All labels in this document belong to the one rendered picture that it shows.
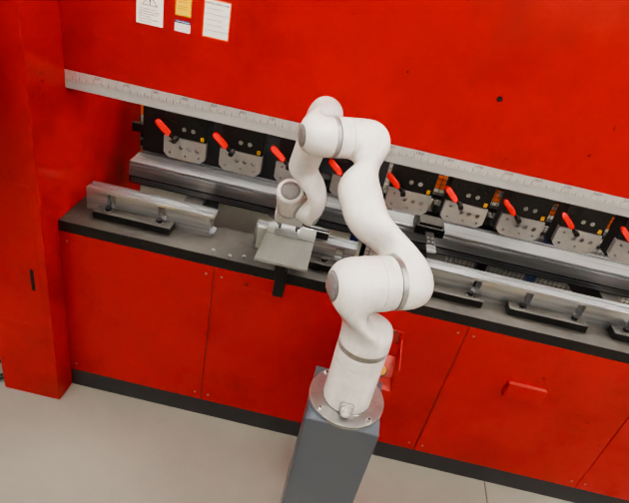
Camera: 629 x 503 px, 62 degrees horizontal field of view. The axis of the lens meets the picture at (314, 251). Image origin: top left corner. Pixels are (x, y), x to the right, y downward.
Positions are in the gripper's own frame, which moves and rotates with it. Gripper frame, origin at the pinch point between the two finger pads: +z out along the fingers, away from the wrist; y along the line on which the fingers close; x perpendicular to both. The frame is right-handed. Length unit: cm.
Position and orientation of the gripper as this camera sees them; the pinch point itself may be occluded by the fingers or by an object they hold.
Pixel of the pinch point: (289, 225)
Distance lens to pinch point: 194.1
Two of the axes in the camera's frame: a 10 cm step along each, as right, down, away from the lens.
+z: -0.6, 2.9, 9.5
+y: -9.7, -2.3, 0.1
